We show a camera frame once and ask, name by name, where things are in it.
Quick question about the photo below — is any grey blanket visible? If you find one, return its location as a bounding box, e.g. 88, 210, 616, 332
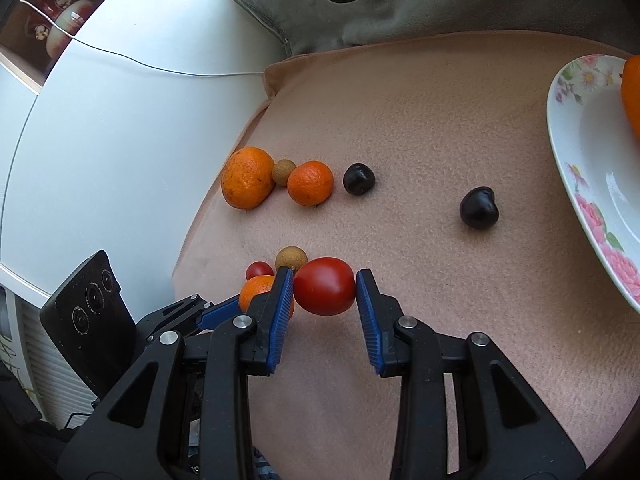
236, 0, 640, 58

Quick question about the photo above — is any white slatted panel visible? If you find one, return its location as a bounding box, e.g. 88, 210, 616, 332
0, 285, 101, 431

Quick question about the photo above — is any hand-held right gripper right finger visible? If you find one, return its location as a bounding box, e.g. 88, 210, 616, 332
355, 268, 587, 480

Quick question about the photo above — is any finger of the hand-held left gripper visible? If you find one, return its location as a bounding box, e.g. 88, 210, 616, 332
134, 294, 242, 346

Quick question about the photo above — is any large mandarin orange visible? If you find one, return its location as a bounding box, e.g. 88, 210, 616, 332
221, 146, 277, 210

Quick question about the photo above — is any brown longan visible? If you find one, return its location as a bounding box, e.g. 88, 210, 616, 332
271, 159, 297, 187
275, 245, 307, 272

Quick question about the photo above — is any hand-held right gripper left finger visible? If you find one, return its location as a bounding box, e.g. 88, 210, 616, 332
57, 266, 296, 480

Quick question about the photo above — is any thin white cable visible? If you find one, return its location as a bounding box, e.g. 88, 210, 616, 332
19, 1, 263, 79

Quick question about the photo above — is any small mandarin orange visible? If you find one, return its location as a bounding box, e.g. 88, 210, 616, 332
286, 160, 335, 207
238, 275, 296, 320

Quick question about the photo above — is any wooden bookshelf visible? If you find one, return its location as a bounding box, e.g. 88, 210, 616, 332
0, 0, 146, 93

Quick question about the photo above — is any dark plum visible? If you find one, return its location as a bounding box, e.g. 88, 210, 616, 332
342, 162, 377, 196
459, 186, 501, 227

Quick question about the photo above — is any white floral plate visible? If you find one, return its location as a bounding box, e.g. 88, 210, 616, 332
546, 53, 640, 313

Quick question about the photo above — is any big smooth orange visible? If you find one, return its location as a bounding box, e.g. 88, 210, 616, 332
620, 55, 640, 141

